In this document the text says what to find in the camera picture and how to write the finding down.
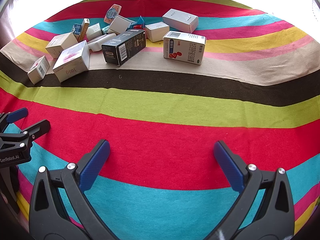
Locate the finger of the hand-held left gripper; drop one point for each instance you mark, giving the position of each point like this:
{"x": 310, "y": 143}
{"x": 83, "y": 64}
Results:
{"x": 17, "y": 113}
{"x": 40, "y": 127}

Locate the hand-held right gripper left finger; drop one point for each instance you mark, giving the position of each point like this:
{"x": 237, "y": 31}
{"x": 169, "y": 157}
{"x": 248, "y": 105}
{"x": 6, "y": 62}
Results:
{"x": 96, "y": 162}

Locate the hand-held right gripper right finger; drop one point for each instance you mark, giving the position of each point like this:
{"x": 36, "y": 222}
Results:
{"x": 228, "y": 165}

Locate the small white barcode box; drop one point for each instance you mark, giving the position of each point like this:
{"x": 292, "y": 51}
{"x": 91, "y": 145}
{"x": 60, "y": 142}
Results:
{"x": 38, "y": 70}

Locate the white box with pink print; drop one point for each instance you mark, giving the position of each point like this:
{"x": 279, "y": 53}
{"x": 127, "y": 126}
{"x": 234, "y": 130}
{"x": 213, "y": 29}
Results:
{"x": 71, "y": 61}

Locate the cream cardboard box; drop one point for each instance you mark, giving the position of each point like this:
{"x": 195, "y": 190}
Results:
{"x": 61, "y": 43}

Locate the small blue-white box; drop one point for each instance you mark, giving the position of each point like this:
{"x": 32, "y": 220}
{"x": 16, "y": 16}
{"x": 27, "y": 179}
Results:
{"x": 77, "y": 29}

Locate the white plastic piece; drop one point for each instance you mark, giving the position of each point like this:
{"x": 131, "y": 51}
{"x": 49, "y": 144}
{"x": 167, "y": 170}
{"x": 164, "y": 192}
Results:
{"x": 100, "y": 42}

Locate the slim yellow box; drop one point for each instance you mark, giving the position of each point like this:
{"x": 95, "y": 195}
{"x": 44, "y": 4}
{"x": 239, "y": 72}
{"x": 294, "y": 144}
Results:
{"x": 84, "y": 28}

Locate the black box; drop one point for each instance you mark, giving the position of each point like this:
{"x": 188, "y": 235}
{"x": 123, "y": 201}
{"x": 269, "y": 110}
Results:
{"x": 123, "y": 46}

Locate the white printed medicine box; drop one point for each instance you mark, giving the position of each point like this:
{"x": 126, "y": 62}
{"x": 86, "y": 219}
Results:
{"x": 184, "y": 47}

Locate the orange and blue packet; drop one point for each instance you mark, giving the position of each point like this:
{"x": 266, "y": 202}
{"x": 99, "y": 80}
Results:
{"x": 113, "y": 13}

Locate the long grey-white box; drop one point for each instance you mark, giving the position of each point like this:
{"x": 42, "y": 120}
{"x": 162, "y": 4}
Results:
{"x": 180, "y": 20}

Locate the striped colourful blanket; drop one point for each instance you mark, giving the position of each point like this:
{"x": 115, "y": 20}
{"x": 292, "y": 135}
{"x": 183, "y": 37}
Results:
{"x": 160, "y": 105}

